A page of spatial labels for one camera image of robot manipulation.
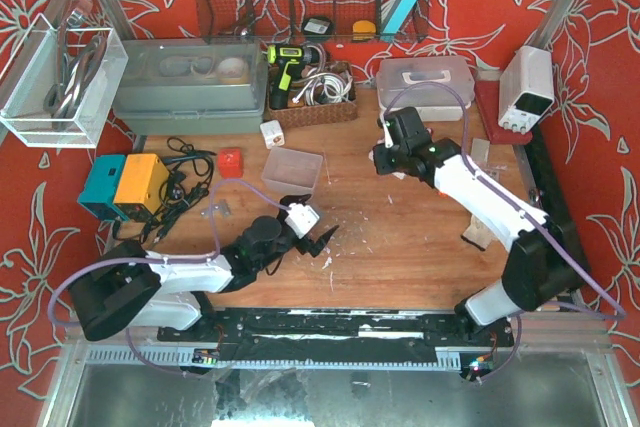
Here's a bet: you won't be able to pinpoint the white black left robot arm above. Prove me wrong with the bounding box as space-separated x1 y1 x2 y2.
68 213 338 341

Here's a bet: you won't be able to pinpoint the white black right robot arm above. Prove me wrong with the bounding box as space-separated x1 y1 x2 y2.
372 107 580 338

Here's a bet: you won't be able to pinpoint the clear plastic spring tray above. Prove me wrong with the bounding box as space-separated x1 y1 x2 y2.
261 147 324 195

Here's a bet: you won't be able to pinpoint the white clear lidded case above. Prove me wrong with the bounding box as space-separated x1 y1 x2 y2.
376 56 475 122

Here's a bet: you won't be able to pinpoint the grey metal plate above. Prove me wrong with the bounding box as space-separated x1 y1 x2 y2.
470 138 490 168

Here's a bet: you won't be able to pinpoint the brown wicker basket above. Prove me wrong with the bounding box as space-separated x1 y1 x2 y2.
264 83 359 129

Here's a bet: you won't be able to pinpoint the white power adapter cube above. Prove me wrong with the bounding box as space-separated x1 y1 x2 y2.
260 120 285 150

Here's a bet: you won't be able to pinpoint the red cube box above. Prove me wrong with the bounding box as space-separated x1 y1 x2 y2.
216 148 244 179

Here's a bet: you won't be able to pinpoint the yellow tape measure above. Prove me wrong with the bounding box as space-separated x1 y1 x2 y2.
352 20 377 43

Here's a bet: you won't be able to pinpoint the white bench power supply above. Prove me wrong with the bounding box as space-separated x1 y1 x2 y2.
497 46 554 135

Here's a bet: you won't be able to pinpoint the orange soldering station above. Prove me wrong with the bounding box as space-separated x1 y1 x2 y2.
113 153 169 223

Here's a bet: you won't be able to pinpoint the grey plastic storage box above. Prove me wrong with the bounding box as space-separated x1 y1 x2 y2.
113 39 268 136

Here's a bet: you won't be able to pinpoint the teal box device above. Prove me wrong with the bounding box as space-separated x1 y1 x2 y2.
77 154 128 221

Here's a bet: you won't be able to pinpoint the white peg base plate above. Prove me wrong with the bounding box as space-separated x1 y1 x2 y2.
369 147 407 180

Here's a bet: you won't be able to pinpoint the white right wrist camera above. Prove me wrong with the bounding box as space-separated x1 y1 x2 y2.
378 114 394 149

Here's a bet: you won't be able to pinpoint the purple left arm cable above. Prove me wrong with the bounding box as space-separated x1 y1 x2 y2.
47 178 291 378

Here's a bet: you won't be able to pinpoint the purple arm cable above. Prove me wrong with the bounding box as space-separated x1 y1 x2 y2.
382 81 627 378
47 178 291 378

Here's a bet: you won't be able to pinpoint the small metal bracket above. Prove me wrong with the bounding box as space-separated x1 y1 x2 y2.
201 199 231 217

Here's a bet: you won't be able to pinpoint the white coiled cable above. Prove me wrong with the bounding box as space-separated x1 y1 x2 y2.
291 71 354 107

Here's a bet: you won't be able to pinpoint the bagged timer switch module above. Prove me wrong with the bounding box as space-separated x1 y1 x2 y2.
480 164 508 183

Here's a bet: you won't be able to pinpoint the black tangled cables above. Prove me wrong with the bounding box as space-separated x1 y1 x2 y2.
111 135 221 248

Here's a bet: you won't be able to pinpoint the green black cordless drill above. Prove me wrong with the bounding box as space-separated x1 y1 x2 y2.
266 44 323 110

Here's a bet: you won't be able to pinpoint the grey slotted cable duct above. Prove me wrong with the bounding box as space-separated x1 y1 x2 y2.
84 344 462 373

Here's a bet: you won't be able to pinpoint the black wire wall basket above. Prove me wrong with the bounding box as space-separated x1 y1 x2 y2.
196 0 430 43

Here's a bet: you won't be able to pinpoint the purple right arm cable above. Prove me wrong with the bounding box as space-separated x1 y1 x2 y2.
382 81 627 378

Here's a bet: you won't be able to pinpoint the grey coiled hose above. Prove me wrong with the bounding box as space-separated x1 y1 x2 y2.
43 21 108 129

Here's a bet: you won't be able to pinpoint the clear acrylic wall box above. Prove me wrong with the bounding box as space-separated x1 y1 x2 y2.
1 15 128 149

